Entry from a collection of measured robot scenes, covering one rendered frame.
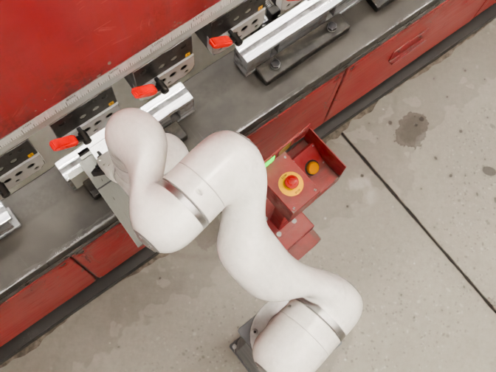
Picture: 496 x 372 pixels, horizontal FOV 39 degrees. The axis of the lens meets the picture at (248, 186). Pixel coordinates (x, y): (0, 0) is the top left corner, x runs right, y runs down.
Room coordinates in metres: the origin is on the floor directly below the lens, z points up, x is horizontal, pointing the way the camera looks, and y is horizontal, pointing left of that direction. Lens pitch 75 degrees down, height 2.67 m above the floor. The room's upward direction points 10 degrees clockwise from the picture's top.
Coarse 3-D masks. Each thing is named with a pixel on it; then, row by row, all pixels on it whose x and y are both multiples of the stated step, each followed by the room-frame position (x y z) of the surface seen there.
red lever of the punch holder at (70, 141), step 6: (78, 132) 0.44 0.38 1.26; (84, 132) 0.44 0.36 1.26; (60, 138) 0.41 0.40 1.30; (66, 138) 0.41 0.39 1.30; (72, 138) 0.41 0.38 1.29; (78, 138) 0.42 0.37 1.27; (84, 138) 0.43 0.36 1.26; (90, 138) 0.43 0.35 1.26; (54, 144) 0.39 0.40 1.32; (60, 144) 0.39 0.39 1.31; (66, 144) 0.40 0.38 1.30; (72, 144) 0.40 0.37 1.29; (54, 150) 0.38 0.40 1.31; (60, 150) 0.38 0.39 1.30
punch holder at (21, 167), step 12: (24, 144) 0.37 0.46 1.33; (0, 156) 0.33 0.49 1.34; (12, 156) 0.35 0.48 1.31; (24, 156) 0.36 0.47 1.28; (36, 156) 0.37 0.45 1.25; (0, 168) 0.32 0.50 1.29; (12, 168) 0.33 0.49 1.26; (24, 168) 0.35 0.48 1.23; (36, 168) 0.36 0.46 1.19; (0, 180) 0.31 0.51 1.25; (12, 180) 0.32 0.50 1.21
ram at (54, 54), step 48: (0, 0) 0.45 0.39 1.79; (48, 0) 0.49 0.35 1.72; (96, 0) 0.54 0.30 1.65; (144, 0) 0.60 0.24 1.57; (192, 0) 0.67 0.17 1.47; (240, 0) 0.76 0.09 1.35; (0, 48) 0.42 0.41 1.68; (48, 48) 0.47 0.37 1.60; (96, 48) 0.52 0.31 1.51; (144, 48) 0.59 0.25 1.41; (0, 96) 0.39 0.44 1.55; (48, 96) 0.44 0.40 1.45
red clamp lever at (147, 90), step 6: (156, 78) 0.59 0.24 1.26; (150, 84) 0.56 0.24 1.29; (156, 84) 0.58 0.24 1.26; (162, 84) 0.58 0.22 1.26; (132, 90) 0.53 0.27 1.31; (138, 90) 0.53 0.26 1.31; (144, 90) 0.54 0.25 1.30; (150, 90) 0.55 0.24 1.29; (156, 90) 0.56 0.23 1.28; (162, 90) 0.56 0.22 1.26; (168, 90) 0.57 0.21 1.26; (138, 96) 0.52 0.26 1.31; (144, 96) 0.53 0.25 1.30
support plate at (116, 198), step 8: (88, 160) 0.45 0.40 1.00; (96, 160) 0.45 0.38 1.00; (88, 168) 0.43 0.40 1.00; (96, 176) 0.41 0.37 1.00; (104, 176) 0.42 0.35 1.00; (96, 184) 0.39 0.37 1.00; (104, 184) 0.40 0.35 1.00; (112, 184) 0.40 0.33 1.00; (104, 192) 0.38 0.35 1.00; (112, 192) 0.38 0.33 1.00; (120, 192) 0.38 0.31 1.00; (112, 200) 0.36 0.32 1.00; (120, 200) 0.36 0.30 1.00; (128, 200) 0.37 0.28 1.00; (112, 208) 0.34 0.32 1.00; (120, 208) 0.34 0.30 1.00; (128, 208) 0.35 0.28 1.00; (120, 216) 0.32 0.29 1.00; (128, 216) 0.33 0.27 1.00; (128, 224) 0.31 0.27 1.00; (128, 232) 0.29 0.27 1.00; (136, 240) 0.27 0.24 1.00
